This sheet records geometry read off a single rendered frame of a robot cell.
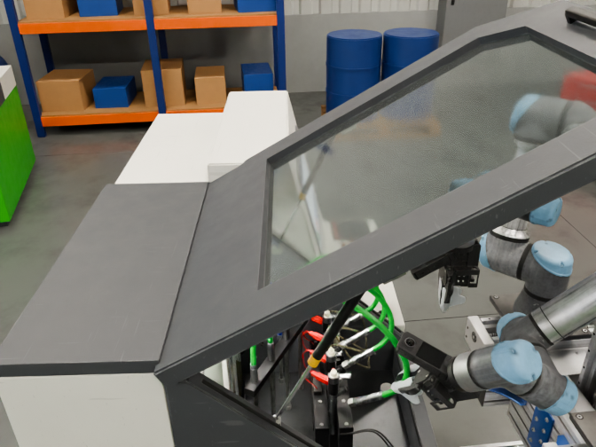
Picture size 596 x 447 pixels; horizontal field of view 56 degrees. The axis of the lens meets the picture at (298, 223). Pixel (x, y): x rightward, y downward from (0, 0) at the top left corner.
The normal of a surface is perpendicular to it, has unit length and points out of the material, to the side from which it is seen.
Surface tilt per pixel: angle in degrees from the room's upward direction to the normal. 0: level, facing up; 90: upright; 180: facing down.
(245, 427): 90
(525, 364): 45
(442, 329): 0
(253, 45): 90
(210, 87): 90
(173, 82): 90
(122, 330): 0
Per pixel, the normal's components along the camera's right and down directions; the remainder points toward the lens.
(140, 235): -0.01, -0.88
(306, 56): 0.11, 0.48
